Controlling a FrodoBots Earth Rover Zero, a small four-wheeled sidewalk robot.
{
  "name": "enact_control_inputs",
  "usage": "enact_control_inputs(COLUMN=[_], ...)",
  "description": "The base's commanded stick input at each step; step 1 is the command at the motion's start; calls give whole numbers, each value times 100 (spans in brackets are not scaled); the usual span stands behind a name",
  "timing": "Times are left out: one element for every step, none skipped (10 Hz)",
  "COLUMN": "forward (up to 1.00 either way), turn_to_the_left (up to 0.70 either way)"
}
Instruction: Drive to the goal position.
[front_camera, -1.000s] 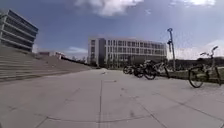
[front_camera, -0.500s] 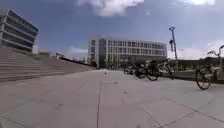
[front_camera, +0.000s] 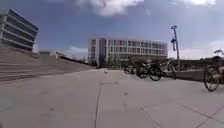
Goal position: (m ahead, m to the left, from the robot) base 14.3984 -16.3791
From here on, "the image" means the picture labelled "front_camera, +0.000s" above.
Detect wide grey stone stairs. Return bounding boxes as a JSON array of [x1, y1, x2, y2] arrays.
[[0, 46, 96, 83]]

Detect white building with many windows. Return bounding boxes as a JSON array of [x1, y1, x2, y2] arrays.
[[87, 35, 169, 68]]

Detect grey building with banded floors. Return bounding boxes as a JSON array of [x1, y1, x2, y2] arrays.
[[0, 8, 40, 52]]

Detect tall grey lamp pole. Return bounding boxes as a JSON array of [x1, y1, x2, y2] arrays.
[[170, 25, 181, 72]]

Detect low dark wall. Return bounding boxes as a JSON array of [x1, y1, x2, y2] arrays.
[[174, 68, 209, 83]]

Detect parked bicycle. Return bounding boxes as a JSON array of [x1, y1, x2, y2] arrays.
[[203, 49, 224, 93]]

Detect row of parked bicycles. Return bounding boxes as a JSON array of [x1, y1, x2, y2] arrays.
[[123, 58, 178, 82]]

